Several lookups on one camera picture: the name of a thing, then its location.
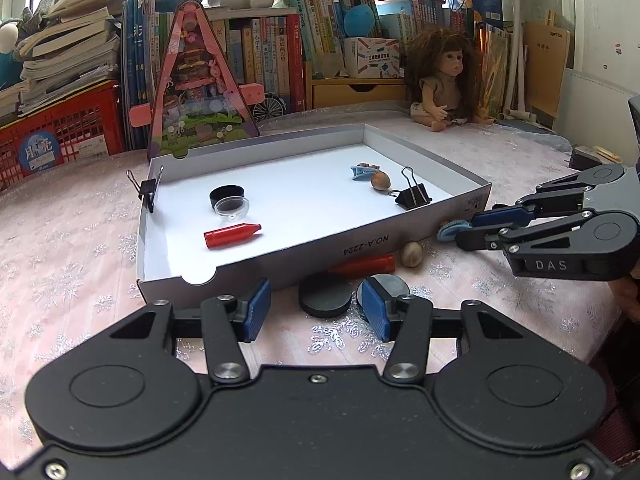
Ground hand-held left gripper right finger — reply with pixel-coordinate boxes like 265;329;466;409
361;276;526;386

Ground small black box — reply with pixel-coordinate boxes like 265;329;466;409
570;146;601;170

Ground small black binder clip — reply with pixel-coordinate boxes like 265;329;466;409
126;165;165;213

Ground large red plastic basket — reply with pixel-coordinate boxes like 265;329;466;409
0;80;126;191

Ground large black binder clip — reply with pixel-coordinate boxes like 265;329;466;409
387;166;433;211

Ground person's right hand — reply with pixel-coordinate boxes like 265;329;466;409
611;267;640;323

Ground wooden drawer box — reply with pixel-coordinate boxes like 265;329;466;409
306;62;408;111

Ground black round cup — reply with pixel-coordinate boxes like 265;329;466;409
209;185;246;209

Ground row of upright books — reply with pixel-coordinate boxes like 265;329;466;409
121;0;451;151

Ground dark red clothing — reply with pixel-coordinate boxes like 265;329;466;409
597;345;640;466

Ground white pencil-print carton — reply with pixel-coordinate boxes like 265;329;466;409
344;36;402;80

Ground brown-haired doll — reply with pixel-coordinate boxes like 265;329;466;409
404;27;496;133

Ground pink triangular toy house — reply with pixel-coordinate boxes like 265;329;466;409
129;0;265;160

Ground white board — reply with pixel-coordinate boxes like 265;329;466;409
552;67;640;166

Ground pink snowflake tablecloth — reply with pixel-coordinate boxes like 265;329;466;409
0;105;640;461

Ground decorated blue hair clip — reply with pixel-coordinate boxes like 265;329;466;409
349;162;383;182

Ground black disc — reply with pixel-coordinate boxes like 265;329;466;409
298;272;353;318
356;273;411;311

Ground blue and white plush toy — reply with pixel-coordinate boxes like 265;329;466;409
0;20;26;91

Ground plain blue hair clip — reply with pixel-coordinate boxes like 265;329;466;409
437;219;476;242

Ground white plastic pipe frame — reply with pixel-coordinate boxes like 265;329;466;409
495;0;536;121

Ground brown cardboard folder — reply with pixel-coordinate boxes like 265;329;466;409
522;22;571;126

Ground stack of books and papers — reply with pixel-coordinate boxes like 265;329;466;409
0;0;123;126

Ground shiny foil paper sheets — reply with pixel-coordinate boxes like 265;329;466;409
472;22;511;116

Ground small bicycle model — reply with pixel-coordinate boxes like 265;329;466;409
252;92;293;123

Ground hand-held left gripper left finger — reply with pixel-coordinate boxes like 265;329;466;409
105;277;273;385

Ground red crayon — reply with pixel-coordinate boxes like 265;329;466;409
330;255;396;278
204;221;262;250

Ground blue plush ball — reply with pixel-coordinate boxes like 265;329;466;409
344;2;381;38

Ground clear round lid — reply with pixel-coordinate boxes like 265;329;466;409
214;196;251;221

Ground white cardboard box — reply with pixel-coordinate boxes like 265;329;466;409
136;122;493;306

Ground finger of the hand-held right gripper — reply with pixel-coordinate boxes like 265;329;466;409
471;174;590;229
454;209;601;257

